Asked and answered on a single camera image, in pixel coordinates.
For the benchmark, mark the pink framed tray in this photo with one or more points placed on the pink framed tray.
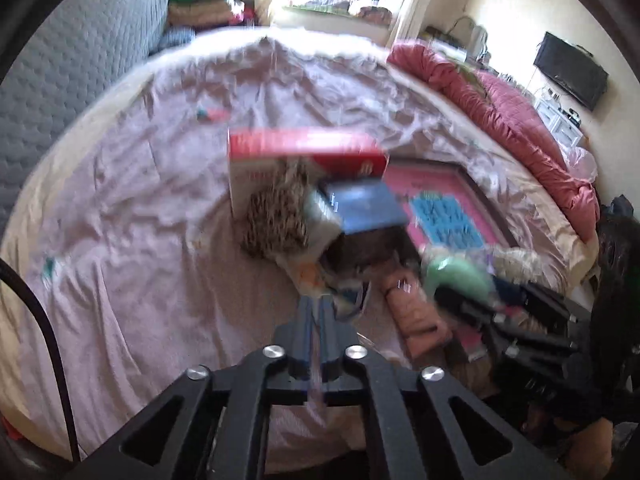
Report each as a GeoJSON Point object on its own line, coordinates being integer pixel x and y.
{"type": "Point", "coordinates": [400, 185]}

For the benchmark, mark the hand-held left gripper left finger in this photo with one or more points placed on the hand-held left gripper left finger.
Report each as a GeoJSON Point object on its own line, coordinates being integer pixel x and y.
{"type": "Point", "coordinates": [304, 320]}

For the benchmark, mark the cream bed sheet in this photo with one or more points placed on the cream bed sheet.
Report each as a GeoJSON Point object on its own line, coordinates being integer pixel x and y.
{"type": "Point", "coordinates": [550, 220]}

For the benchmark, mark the leopard print cloth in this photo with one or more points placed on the leopard print cloth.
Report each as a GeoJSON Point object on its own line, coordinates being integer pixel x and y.
{"type": "Point", "coordinates": [275, 215]}

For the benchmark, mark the green and white tissue pack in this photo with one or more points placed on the green and white tissue pack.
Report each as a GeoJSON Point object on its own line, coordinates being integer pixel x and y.
{"type": "Point", "coordinates": [460, 275]}

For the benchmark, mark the dark clothes pile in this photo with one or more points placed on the dark clothes pile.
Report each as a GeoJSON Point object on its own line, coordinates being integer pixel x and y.
{"type": "Point", "coordinates": [620, 206]}

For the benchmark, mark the grey quilted headboard cover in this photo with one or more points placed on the grey quilted headboard cover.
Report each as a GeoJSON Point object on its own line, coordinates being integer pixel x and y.
{"type": "Point", "coordinates": [75, 60]}

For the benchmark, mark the person's right forearm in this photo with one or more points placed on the person's right forearm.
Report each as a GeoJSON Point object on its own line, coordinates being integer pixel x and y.
{"type": "Point", "coordinates": [585, 437]}

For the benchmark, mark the orange pink packet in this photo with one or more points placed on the orange pink packet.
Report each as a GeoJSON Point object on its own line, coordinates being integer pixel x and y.
{"type": "Point", "coordinates": [415, 310]}

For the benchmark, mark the black television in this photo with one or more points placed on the black television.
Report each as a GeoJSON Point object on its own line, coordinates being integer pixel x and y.
{"type": "Point", "coordinates": [570, 72]}

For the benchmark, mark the beige folded blankets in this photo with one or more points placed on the beige folded blankets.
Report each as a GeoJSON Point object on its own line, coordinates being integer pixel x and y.
{"type": "Point", "coordinates": [200, 12]}

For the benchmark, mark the clothes on window sill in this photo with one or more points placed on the clothes on window sill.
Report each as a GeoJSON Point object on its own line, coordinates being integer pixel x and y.
{"type": "Point", "coordinates": [370, 12]}

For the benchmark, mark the red and pink clothes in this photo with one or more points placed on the red and pink clothes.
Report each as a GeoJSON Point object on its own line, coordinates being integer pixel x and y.
{"type": "Point", "coordinates": [247, 12]}

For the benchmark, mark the pink quilt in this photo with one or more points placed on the pink quilt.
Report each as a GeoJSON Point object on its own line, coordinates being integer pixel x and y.
{"type": "Point", "coordinates": [525, 135]}

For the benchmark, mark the clear plastic bag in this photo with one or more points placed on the clear plastic bag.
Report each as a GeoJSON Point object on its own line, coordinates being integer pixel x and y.
{"type": "Point", "coordinates": [582, 162]}

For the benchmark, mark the white framed mirror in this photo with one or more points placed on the white framed mirror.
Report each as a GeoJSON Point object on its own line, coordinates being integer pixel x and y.
{"type": "Point", "coordinates": [472, 35]}

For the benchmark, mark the blue plastic packet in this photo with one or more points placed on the blue plastic packet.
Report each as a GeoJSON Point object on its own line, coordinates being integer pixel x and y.
{"type": "Point", "coordinates": [370, 205]}

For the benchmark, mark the white cabinet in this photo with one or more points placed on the white cabinet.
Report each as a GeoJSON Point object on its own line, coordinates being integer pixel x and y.
{"type": "Point", "coordinates": [555, 120]}

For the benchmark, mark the purple patterned duvet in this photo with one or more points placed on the purple patterned duvet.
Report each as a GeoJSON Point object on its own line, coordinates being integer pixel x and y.
{"type": "Point", "coordinates": [150, 210]}

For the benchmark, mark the red and white box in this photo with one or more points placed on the red and white box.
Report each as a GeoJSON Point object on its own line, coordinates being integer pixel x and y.
{"type": "Point", "coordinates": [300, 142]}

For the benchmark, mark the dark patterned pillow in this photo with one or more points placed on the dark patterned pillow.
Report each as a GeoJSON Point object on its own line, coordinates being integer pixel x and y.
{"type": "Point", "coordinates": [177, 37]}

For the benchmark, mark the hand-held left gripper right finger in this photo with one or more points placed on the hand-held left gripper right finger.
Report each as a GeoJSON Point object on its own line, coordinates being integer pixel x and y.
{"type": "Point", "coordinates": [327, 320]}

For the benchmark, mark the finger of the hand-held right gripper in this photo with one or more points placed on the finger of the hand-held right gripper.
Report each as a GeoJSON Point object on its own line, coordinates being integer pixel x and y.
{"type": "Point", "coordinates": [545, 300]}
{"type": "Point", "coordinates": [480, 310]}

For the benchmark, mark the white dressing table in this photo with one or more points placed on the white dressing table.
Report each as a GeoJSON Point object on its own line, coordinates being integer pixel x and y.
{"type": "Point", "coordinates": [445, 45]}

